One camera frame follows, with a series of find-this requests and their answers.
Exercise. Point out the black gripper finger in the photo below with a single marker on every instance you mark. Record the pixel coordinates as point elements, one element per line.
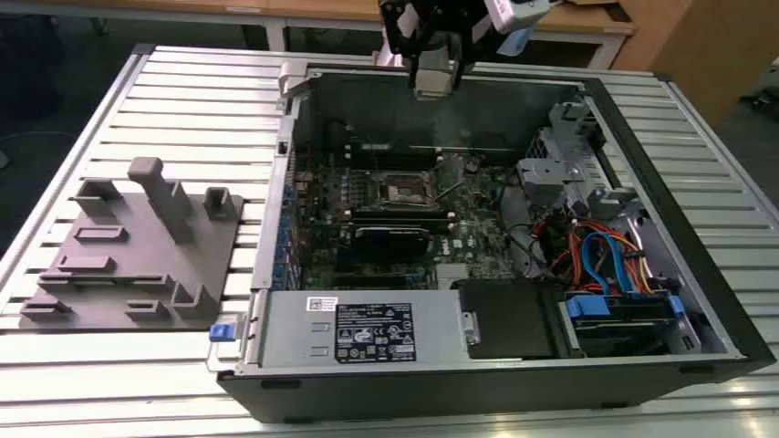
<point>469,41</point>
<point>399,27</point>

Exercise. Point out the silver CPU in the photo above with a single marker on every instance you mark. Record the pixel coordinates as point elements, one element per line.
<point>434,75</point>

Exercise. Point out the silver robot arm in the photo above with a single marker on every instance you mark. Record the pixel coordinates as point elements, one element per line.
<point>383,58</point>

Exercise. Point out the CPU socket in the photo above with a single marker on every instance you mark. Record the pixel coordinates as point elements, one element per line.
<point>405,189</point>

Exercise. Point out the black RAM slot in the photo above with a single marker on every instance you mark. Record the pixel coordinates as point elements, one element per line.
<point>402,215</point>
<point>402,219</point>
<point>402,210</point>

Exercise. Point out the pale blue teach pendant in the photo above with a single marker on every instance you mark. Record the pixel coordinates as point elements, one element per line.
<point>513,43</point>

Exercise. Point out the white case sticker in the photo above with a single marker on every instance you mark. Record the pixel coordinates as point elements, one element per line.
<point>375,146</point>

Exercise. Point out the metal disk bay cage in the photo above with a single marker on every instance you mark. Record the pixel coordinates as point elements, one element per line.
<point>566,137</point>

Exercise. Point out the wooden cabinet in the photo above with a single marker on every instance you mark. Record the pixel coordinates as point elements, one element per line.
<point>699,45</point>

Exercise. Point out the green motherboard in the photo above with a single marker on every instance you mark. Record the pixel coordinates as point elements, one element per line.
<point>481,237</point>

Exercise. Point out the black graphics card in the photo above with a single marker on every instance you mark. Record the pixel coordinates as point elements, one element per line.
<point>390,239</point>

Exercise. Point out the silver chipset heatsink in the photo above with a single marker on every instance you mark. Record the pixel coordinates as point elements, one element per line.
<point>457,274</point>

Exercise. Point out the black office chair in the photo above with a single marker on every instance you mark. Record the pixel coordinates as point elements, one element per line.
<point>31,68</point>

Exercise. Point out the blue disk carrier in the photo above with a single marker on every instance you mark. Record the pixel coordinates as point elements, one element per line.
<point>587,305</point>

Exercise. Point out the black plastic shroud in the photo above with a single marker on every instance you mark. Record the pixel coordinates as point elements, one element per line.
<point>511,319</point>

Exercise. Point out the grey parts rack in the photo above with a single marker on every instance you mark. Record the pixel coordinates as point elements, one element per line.
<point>140,255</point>

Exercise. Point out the silver power supply unit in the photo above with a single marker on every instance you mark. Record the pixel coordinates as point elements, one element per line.
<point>293,328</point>

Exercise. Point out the blue case latch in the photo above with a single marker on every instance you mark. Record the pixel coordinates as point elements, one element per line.
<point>220,333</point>

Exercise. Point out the black PC case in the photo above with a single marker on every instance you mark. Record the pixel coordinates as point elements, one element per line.
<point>426,401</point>

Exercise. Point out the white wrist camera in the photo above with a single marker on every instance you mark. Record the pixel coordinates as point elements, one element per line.
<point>514,13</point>

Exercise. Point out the wooden desk white frame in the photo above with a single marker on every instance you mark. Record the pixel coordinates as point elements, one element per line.
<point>585,23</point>
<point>152,4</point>

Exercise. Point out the silver cage bracket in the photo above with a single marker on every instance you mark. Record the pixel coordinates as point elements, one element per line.
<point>545,171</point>

